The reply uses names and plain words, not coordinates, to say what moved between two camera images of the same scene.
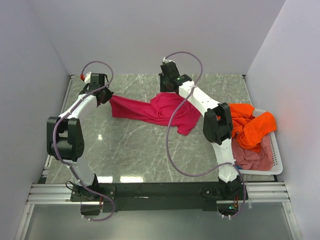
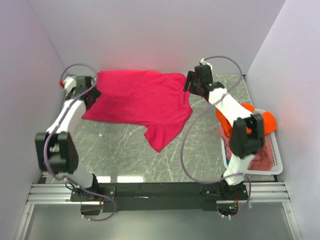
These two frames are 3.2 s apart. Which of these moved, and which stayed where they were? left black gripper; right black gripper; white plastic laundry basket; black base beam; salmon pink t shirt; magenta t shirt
Moved: magenta t shirt; right black gripper; left black gripper
Stayed: black base beam; white plastic laundry basket; salmon pink t shirt
